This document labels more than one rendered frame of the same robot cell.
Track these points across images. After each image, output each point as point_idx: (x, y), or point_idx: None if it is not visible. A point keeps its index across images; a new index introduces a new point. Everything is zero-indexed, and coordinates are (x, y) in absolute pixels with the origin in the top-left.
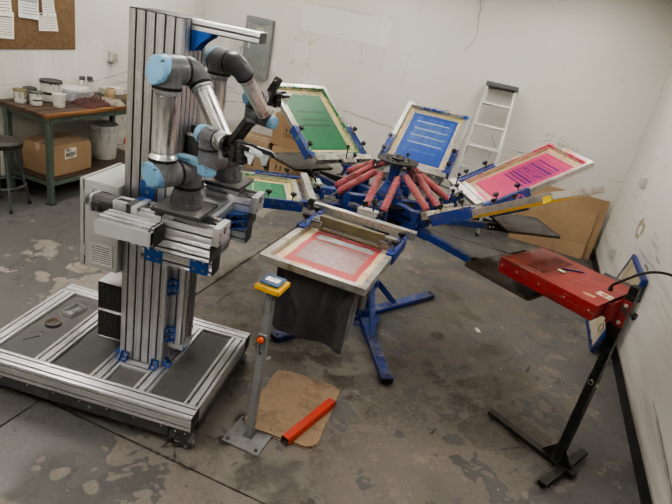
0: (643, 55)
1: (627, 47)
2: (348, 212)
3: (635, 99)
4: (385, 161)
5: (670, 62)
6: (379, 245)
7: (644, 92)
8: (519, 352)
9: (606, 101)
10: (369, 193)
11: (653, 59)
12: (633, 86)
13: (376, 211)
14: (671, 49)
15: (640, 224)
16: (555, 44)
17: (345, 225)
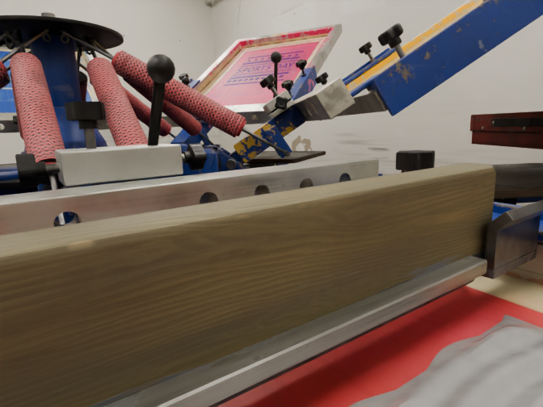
0: (187, 14)
1: (171, 7)
2: (10, 199)
3: (198, 57)
4: (22, 17)
5: (210, 18)
6: (498, 254)
7: (202, 49)
8: None
9: (175, 63)
10: (35, 120)
11: (196, 17)
12: (191, 45)
13: (164, 144)
14: (206, 6)
15: (296, 144)
16: (101, 9)
17: (199, 250)
